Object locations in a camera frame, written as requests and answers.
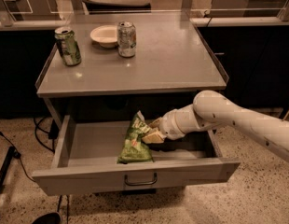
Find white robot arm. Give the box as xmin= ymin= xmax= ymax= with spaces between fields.
xmin=142 ymin=91 xmax=289 ymax=163

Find green soda can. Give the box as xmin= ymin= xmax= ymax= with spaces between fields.
xmin=55 ymin=26 xmax=81 ymax=66

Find grey cabinet with table top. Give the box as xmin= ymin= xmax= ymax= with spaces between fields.
xmin=36 ymin=11 xmax=228 ymax=125

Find green jalapeno chip bag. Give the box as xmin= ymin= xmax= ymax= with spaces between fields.
xmin=117 ymin=111 xmax=153 ymax=164

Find transparent acrylic barrier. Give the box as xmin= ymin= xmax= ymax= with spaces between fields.
xmin=0 ymin=0 xmax=289 ymax=30

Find white bowl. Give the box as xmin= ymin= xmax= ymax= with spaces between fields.
xmin=89 ymin=25 xmax=117 ymax=49

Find silver soda can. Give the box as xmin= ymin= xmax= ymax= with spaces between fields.
xmin=117 ymin=21 xmax=136 ymax=58

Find black stand leg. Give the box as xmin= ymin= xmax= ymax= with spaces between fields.
xmin=0 ymin=147 xmax=21 ymax=191

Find black floor cables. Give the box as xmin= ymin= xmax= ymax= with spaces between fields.
xmin=33 ymin=115 xmax=59 ymax=154

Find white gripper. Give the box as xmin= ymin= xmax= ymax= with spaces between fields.
xmin=142 ymin=107 xmax=195 ymax=144

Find metal drawer handle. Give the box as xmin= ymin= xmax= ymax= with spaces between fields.
xmin=124 ymin=173 xmax=158 ymax=187

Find open grey top drawer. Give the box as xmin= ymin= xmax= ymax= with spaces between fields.
xmin=33 ymin=116 xmax=240 ymax=195

